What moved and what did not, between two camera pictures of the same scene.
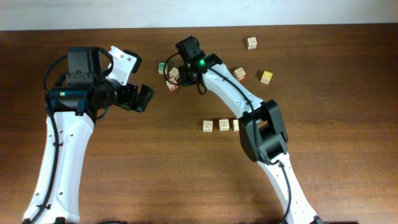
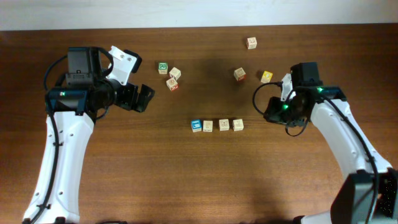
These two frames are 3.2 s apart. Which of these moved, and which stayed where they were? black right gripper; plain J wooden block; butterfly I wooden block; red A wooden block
Moved: black right gripper
Stayed: red A wooden block; plain J wooden block; butterfly I wooden block
